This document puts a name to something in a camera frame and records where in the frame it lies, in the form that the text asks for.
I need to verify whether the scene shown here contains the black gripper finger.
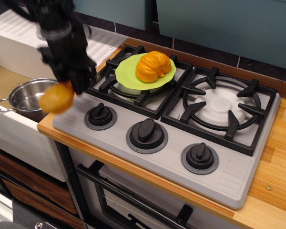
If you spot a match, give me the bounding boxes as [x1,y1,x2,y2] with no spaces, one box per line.
[70,70,91,95]
[52,68,70,82]

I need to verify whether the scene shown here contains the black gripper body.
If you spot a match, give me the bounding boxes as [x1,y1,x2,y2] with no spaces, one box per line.
[38,31,97,76]

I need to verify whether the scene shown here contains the toy chicken drumstick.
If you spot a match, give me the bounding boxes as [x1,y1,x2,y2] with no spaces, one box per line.
[39,81,74,114]

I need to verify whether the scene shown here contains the orange toy pumpkin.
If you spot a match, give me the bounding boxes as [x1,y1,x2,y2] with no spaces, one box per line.
[135,51,172,83]

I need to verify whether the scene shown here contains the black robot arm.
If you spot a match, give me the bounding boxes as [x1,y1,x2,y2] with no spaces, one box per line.
[5,0,97,94]

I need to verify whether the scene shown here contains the small steel pot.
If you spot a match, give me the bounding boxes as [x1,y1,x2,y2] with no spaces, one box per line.
[0,78,58,123]

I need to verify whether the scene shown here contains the light green plastic plate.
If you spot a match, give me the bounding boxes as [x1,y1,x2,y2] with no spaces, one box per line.
[115,53,176,91]

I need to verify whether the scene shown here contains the white toy sink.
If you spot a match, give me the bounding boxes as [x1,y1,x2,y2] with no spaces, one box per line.
[0,5,129,183]

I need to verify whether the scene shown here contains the grey toy faucet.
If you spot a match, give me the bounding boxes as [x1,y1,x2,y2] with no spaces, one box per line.
[36,30,46,41]

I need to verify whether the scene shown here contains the left black stove knob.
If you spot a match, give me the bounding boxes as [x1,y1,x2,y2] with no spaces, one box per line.
[84,103,117,131]

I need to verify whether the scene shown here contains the black stove knob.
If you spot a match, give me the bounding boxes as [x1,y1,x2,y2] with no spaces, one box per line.
[181,143,219,175]
[84,103,117,131]
[126,118,168,154]

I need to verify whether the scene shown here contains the left black burner grate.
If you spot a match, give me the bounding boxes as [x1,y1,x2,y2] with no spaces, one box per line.
[84,45,194,119]

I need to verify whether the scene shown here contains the black burner grate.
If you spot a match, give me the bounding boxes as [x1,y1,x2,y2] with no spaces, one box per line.
[161,67,281,156]
[84,45,194,119]

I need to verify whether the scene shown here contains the middle black stove knob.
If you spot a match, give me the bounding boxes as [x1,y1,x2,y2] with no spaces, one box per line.
[126,118,168,154]

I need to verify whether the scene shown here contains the wooden drawer fronts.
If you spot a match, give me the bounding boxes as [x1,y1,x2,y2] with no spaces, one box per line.
[0,150,85,229]

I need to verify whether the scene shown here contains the grey toy stove top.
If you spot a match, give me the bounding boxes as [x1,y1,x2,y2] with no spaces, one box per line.
[52,45,281,209]

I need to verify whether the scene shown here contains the right black stove knob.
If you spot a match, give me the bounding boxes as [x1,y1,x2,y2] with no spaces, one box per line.
[181,143,219,175]

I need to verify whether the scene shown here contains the right black burner grate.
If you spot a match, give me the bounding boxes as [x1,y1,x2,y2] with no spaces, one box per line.
[161,67,281,156]

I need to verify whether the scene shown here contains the black oven door handle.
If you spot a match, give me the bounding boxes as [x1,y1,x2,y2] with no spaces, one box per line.
[76,161,193,229]

